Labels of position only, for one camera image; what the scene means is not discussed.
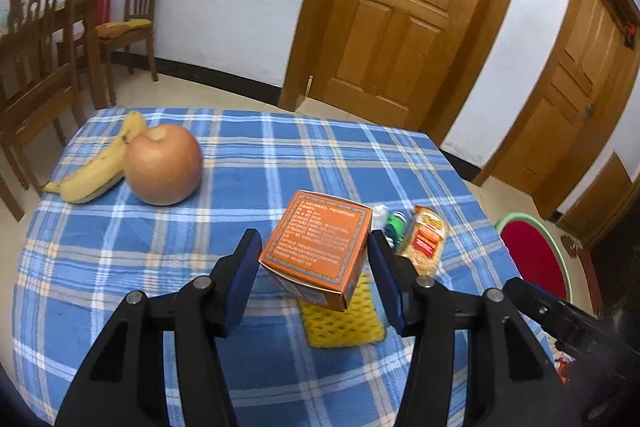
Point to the small green-capped bottle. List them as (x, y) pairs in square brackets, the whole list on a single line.
[(392, 224)]

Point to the orange snack packet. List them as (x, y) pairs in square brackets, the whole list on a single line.
[(425, 242)]

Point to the red round stool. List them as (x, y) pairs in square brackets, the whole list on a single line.
[(535, 252)]

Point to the flat yellow foam net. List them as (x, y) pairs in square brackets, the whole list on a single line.
[(342, 324)]

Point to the banana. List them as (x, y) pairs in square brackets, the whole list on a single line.
[(95, 177)]

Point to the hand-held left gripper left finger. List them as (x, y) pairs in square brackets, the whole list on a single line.
[(245, 277)]

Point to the orange cardboard box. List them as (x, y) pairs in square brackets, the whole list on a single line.
[(315, 242)]

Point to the large wooden chair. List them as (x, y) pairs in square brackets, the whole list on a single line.
[(37, 57)]

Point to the apple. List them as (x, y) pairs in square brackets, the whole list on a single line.
[(162, 164)]

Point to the red door ornament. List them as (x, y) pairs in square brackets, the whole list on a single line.
[(629, 32)]

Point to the wooden chair with cushion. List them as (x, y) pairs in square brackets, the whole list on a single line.
[(140, 2)]

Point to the yellow seat cushion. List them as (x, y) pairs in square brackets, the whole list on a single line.
[(122, 27)]

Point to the blue plaid tablecloth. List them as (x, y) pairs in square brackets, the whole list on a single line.
[(250, 167)]

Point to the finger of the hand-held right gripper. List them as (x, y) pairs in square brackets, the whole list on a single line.
[(537, 302)]

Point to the wooden dining table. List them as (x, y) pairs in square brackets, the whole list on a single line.
[(92, 52)]

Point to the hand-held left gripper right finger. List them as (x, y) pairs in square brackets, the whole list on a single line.
[(387, 287)]

